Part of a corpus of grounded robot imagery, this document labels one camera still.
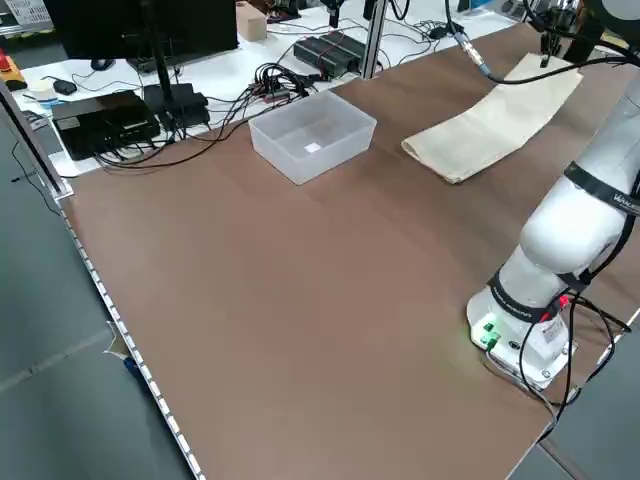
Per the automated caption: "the pink usb hub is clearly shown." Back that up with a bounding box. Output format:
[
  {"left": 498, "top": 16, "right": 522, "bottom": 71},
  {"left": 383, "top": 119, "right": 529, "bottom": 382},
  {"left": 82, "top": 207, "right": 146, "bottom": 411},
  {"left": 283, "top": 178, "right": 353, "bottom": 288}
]
[{"left": 248, "top": 82, "right": 296, "bottom": 104}]

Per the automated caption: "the black electronics case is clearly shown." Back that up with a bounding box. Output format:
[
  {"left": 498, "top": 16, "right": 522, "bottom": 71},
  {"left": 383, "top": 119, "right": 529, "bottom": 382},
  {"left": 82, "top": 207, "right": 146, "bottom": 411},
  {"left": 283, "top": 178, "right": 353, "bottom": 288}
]
[{"left": 51, "top": 89, "right": 162, "bottom": 162}]

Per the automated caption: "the toothed table edge rail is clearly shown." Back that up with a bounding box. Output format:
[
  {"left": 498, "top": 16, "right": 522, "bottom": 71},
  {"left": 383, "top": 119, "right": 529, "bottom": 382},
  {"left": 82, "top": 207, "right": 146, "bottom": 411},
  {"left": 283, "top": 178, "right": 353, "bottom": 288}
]
[{"left": 58, "top": 197, "right": 207, "bottom": 480}]

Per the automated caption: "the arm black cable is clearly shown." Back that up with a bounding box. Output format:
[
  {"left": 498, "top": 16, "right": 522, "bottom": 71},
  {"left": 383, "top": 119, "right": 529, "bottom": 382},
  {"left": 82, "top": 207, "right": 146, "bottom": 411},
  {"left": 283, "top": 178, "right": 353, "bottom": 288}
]
[{"left": 443, "top": 0, "right": 640, "bottom": 85}]

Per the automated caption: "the printed label sheet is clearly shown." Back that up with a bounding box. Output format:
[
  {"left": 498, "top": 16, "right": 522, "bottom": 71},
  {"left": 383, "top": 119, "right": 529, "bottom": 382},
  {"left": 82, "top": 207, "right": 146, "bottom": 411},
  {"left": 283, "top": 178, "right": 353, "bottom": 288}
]
[{"left": 9, "top": 0, "right": 52, "bottom": 25}]

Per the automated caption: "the black base cable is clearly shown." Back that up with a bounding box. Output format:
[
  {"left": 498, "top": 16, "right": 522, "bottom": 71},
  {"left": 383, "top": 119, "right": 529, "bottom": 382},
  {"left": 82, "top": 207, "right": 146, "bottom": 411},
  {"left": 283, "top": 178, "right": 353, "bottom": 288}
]
[{"left": 517, "top": 292, "right": 634, "bottom": 416}]

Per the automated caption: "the aluminium side frame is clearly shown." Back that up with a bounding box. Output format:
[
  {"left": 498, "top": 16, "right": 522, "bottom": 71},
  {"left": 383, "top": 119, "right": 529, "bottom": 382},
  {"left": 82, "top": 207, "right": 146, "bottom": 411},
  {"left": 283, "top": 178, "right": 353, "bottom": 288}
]
[{"left": 0, "top": 79, "right": 75, "bottom": 201}]

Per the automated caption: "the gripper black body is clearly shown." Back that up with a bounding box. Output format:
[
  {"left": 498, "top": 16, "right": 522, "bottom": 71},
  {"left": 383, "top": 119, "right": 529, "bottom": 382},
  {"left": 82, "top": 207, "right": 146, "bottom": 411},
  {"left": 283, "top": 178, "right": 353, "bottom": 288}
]
[{"left": 544, "top": 9, "right": 581, "bottom": 36}]

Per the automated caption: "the small cardboard box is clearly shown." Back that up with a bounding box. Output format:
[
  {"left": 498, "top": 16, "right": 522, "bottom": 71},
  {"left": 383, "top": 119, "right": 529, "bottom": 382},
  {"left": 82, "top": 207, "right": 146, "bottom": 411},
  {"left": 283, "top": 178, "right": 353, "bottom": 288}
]
[{"left": 234, "top": 1, "right": 268, "bottom": 42}]

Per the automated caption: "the black monitor stand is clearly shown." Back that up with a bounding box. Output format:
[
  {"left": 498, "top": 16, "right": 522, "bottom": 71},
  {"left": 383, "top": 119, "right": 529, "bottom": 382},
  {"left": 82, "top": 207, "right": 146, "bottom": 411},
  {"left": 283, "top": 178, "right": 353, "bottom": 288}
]
[{"left": 142, "top": 49, "right": 210, "bottom": 130}]

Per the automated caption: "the cream tablecloth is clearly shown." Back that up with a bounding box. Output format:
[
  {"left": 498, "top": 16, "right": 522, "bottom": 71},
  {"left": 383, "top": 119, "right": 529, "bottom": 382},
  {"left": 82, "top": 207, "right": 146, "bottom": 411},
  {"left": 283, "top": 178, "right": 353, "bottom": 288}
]
[{"left": 400, "top": 53, "right": 585, "bottom": 185}]

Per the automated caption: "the black monitor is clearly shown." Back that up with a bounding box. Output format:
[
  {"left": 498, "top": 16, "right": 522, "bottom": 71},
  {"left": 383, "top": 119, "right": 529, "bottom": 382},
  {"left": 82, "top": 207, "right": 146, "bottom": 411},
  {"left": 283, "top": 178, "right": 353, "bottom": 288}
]
[{"left": 43, "top": 0, "right": 239, "bottom": 61}]

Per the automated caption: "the clear plastic box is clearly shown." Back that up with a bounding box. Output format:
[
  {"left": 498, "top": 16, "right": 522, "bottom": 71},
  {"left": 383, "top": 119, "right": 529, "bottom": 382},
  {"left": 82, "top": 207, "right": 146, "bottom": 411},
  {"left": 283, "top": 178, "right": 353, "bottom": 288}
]
[{"left": 248, "top": 88, "right": 378, "bottom": 187}]

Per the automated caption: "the aluminium camera post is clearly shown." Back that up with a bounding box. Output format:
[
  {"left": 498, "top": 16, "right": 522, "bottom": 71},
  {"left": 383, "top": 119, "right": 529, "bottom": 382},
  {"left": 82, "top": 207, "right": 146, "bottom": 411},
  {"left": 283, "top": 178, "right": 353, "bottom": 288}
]
[{"left": 360, "top": 0, "right": 390, "bottom": 81}]

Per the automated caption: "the black power brick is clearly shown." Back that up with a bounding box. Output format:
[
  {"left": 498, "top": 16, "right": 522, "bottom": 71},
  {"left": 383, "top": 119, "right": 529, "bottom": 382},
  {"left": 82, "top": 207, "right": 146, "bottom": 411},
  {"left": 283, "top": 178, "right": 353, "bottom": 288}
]
[
  {"left": 319, "top": 30, "right": 370, "bottom": 64},
  {"left": 292, "top": 35, "right": 362, "bottom": 80}
]

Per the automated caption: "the white tape roll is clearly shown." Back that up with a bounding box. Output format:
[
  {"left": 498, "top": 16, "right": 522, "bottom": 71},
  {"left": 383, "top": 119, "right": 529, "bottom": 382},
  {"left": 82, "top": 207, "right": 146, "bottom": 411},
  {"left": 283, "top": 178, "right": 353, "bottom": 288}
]
[{"left": 27, "top": 78, "right": 57, "bottom": 101}]

